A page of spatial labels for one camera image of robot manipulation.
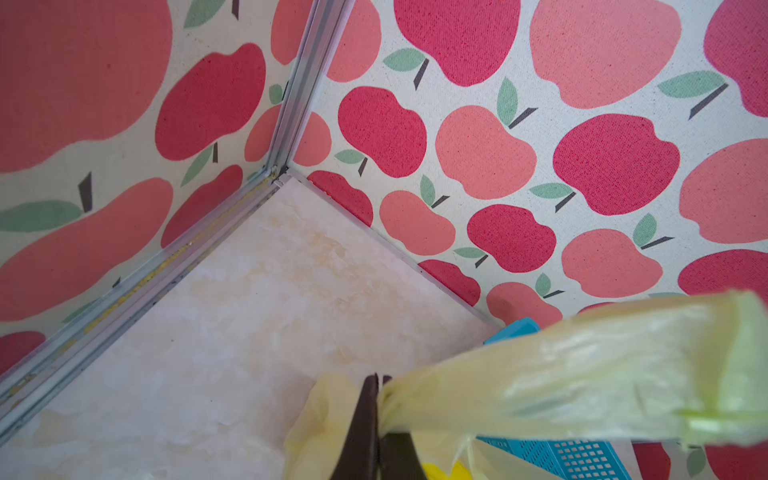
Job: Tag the teal plastic mesh basket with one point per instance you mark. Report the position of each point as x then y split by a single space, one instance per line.
569 459

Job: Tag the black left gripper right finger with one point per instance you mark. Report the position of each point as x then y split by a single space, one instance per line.
398 458

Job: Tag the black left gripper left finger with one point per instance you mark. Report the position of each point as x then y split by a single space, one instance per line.
358 459

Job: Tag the yellow plastic avocado-print bag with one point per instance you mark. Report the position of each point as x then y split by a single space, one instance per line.
685 368

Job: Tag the aluminium frame post left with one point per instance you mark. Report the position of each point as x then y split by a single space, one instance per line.
326 23

